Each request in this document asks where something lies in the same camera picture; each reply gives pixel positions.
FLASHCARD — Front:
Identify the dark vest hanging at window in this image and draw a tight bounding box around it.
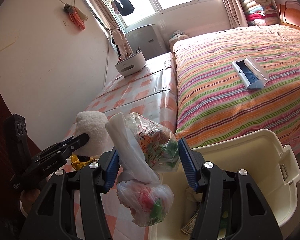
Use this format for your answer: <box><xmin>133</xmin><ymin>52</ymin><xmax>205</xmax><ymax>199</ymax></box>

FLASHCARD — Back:
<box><xmin>114</xmin><ymin>0</ymin><xmax>135</xmax><ymax>16</ymax></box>

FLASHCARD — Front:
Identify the stack of folded quilts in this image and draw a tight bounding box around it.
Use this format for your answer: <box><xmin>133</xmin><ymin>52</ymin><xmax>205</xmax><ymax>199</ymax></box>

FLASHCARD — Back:
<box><xmin>239</xmin><ymin>0</ymin><xmax>280</xmax><ymax>26</ymax></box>

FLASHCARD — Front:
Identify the beige curtain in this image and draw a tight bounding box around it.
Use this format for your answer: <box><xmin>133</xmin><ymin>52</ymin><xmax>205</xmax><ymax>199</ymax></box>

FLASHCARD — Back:
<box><xmin>222</xmin><ymin>0</ymin><xmax>248</xmax><ymax>29</ymax></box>
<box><xmin>89</xmin><ymin>0</ymin><xmax>133</xmax><ymax>60</ymax></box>

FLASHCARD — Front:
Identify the orange checkered tablecloth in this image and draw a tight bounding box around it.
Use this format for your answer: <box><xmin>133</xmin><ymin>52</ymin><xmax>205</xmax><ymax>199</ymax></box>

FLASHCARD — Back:
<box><xmin>62</xmin><ymin>51</ymin><xmax>179</xmax><ymax>240</ymax></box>

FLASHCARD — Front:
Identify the striped colourful bedspread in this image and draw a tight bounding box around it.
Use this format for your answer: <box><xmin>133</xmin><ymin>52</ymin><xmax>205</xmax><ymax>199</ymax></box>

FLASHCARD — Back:
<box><xmin>174</xmin><ymin>25</ymin><xmax>300</xmax><ymax>154</ymax></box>

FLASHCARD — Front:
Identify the cream plastic trash bin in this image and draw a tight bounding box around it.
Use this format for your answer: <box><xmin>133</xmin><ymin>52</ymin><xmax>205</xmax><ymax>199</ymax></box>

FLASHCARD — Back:
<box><xmin>148</xmin><ymin>129</ymin><xmax>300</xmax><ymax>239</ymax></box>

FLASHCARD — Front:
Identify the orange cloth on wall hook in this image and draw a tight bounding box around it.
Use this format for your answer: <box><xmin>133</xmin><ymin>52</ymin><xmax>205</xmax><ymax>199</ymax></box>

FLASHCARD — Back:
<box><xmin>63</xmin><ymin>3</ymin><xmax>89</xmax><ymax>30</ymax></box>

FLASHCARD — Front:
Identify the wooden headboard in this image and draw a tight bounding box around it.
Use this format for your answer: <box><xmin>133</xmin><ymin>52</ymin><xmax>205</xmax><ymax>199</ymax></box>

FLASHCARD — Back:
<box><xmin>274</xmin><ymin>0</ymin><xmax>300</xmax><ymax>30</ymax></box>

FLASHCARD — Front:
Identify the floral covered stool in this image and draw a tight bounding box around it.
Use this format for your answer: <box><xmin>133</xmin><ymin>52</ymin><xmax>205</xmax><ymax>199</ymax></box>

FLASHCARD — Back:
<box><xmin>169</xmin><ymin>30</ymin><xmax>190</xmax><ymax>53</ymax></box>

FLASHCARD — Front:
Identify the white fluffy plush toy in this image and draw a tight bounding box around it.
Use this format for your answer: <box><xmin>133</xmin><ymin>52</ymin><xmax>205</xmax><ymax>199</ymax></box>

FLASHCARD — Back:
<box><xmin>74</xmin><ymin>111</ymin><xmax>110</xmax><ymax>158</ymax></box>

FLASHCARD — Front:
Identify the grey air cooler appliance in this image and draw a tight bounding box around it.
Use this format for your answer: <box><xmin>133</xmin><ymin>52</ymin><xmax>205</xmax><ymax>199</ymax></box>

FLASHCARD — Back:
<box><xmin>126</xmin><ymin>24</ymin><xmax>168</xmax><ymax>60</ymax></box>

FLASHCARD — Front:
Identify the white tissue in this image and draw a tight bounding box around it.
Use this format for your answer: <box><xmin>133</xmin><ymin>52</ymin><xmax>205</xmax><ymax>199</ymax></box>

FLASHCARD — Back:
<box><xmin>185</xmin><ymin>187</ymin><xmax>203</xmax><ymax>203</ymax></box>

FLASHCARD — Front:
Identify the yellow snack wrapper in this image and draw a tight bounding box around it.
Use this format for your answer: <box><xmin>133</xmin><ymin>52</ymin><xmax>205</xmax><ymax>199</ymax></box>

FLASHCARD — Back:
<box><xmin>70</xmin><ymin>154</ymin><xmax>97</xmax><ymax>171</ymax></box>

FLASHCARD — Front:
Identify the white desk organizer box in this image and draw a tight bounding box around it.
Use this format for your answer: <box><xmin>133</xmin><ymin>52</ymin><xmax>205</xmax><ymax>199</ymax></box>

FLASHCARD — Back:
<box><xmin>115</xmin><ymin>49</ymin><xmax>146</xmax><ymax>77</ymax></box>

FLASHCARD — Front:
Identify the person's left hand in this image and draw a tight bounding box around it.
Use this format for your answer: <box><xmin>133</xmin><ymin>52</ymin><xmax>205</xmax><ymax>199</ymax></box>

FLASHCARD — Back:
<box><xmin>20</xmin><ymin>189</ymin><xmax>40</xmax><ymax>217</ymax></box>

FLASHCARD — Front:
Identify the plastic bag with wrappers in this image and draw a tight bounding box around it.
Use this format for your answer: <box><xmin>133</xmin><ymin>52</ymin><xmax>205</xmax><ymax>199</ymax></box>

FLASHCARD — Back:
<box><xmin>106</xmin><ymin>112</ymin><xmax>180</xmax><ymax>227</ymax></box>

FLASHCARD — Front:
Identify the beige left curtain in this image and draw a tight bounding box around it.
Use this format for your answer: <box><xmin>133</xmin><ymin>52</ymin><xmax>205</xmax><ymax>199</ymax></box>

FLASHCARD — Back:
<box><xmin>89</xmin><ymin>0</ymin><xmax>133</xmax><ymax>60</ymax></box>

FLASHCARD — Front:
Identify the beige right curtain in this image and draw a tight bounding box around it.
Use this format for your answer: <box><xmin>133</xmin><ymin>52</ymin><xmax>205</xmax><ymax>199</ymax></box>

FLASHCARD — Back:
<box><xmin>222</xmin><ymin>0</ymin><xmax>248</xmax><ymax>29</ymax></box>

